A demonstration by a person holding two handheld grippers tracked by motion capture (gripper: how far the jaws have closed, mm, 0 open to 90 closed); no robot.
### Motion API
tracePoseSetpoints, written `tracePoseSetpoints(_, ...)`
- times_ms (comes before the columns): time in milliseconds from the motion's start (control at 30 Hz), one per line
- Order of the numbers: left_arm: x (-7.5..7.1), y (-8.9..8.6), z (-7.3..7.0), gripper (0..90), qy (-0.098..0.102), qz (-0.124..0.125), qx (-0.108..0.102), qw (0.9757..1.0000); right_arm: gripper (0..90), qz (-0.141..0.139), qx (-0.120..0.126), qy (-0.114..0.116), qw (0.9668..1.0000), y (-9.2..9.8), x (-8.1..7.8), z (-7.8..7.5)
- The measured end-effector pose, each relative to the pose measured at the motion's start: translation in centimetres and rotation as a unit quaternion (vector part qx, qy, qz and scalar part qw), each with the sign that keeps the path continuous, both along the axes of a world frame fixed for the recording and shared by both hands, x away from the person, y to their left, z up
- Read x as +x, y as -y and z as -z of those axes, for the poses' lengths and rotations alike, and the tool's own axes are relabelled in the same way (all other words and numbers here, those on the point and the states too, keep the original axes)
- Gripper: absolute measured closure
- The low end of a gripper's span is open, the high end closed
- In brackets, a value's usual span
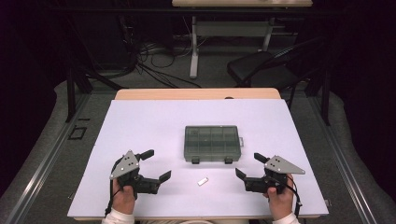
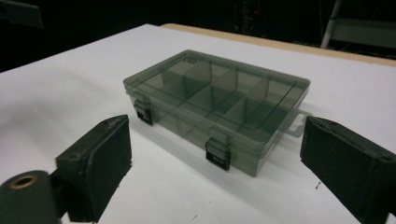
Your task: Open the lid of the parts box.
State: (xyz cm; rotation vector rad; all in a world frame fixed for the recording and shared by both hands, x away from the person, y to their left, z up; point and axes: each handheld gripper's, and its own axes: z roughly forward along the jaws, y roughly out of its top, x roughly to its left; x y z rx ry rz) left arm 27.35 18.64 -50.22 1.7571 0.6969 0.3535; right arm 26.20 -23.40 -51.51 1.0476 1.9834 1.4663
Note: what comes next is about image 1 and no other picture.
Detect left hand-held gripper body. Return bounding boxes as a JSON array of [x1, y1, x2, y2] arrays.
[[109, 149, 162, 200]]

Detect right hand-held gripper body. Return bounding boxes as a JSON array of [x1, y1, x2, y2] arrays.
[[244, 155, 306, 195]]

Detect grey clear compartment box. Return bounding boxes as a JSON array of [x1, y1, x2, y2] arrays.
[[183, 125, 245, 165]]

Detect person's left hand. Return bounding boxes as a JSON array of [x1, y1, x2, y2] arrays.
[[111, 179, 136, 216]]

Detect person's right hand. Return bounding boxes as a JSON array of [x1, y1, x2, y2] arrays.
[[263, 174, 295, 222]]

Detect white table mat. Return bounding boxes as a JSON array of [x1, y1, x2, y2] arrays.
[[66, 98, 330, 218]]

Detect wooden table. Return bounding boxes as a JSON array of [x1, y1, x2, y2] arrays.
[[74, 88, 314, 222]]

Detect black metal stand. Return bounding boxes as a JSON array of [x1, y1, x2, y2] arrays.
[[64, 63, 94, 123]]

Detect black chair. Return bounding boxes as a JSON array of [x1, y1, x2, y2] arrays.
[[226, 36, 328, 110]]

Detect white-framed desk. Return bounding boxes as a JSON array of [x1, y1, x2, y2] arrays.
[[171, 0, 314, 79]]

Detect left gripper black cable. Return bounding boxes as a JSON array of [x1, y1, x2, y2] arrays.
[[105, 158, 124, 217]]

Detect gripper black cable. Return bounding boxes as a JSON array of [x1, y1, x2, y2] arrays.
[[105, 158, 124, 217], [284, 176, 304, 218]]

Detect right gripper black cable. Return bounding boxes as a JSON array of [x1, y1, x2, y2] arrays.
[[284, 176, 304, 218]]

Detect metal floor rail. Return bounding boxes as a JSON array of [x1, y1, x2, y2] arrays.
[[5, 92, 92, 224], [311, 96, 378, 224]]

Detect black floor cables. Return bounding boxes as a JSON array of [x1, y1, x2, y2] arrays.
[[118, 15, 204, 90]]

